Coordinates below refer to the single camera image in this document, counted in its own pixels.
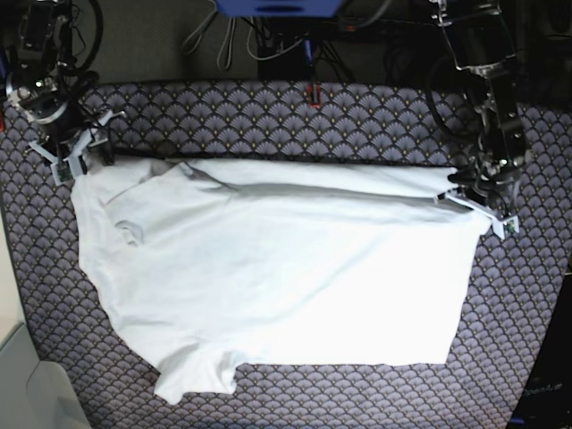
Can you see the blue box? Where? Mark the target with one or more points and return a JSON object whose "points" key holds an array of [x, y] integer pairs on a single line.
{"points": [[279, 8]]}

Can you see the white power strip red switch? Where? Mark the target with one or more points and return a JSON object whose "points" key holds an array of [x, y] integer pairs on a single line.
{"points": [[354, 24]]}

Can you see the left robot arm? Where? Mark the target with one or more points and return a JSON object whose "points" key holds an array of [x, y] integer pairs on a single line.
{"points": [[481, 47]]}

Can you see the right gripper grey bracket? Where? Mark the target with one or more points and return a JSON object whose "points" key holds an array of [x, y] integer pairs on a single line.
{"points": [[67, 160]]}

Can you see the red table clamp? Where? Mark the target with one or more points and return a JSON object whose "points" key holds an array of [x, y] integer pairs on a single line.
{"points": [[314, 95]]}

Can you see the black stand with OpenArm label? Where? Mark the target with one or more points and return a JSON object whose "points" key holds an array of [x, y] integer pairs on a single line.
{"points": [[546, 399]]}

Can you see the grey plastic bin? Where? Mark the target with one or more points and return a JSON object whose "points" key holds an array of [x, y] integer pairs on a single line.
{"points": [[35, 393]]}

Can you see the left gripper grey bracket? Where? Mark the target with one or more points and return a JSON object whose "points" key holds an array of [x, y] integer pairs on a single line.
{"points": [[494, 198]]}

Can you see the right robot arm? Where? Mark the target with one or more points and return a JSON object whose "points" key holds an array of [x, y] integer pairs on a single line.
{"points": [[40, 77]]}

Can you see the white T-shirt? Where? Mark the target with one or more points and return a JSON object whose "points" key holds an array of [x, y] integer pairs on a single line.
{"points": [[207, 265]]}

